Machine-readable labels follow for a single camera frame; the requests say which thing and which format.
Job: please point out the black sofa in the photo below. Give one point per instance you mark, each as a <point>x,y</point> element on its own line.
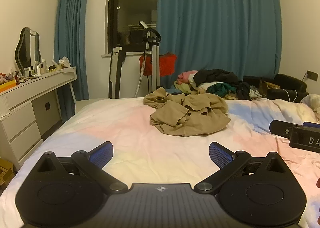
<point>287,80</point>

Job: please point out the row of cosmetic bottles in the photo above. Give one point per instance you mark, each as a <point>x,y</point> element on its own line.
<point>37,70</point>

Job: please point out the crumpled pastel duvet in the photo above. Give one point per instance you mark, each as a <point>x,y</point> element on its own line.
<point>287,110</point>

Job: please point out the orange box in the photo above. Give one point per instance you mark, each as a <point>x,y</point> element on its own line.
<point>6,85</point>

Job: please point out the flat cardboard pieces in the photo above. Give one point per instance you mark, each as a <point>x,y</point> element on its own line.
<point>5,171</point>

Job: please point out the tan garment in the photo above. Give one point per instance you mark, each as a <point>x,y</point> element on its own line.
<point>192,115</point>

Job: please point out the pile of clothes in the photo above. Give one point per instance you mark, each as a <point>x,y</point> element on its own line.
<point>215,80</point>

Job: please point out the silver tripod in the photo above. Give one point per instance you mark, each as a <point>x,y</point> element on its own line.
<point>155,67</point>

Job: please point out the narrow blue curtain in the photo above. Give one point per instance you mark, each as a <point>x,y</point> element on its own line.
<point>71,42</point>

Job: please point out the tissue box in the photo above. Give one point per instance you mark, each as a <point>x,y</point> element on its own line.
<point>64,62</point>

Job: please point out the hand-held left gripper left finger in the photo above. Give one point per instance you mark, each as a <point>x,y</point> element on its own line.
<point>102,154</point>

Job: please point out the wide blue curtain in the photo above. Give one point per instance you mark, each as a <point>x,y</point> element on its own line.
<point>220,22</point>

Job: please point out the brown cardboard box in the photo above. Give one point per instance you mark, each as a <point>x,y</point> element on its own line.
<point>268,87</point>

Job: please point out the black wall socket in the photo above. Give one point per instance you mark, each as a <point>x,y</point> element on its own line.
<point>312,75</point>

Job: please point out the dark window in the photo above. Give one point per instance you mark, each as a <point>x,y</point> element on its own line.
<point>132,5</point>

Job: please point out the red bag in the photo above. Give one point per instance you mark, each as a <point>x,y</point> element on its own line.
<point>165,65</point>

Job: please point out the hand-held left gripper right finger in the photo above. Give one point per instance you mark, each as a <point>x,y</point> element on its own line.
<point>220,155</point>

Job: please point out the white dressing table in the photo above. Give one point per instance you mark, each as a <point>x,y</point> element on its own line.
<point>22,115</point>

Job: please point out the white and black upright frame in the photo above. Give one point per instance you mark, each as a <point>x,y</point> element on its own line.
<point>113,72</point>

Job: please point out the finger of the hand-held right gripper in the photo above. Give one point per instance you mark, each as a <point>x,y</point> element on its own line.
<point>280,127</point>
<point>311,124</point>

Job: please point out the wavy vanity mirror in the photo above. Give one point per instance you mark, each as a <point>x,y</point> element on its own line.
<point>25,50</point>

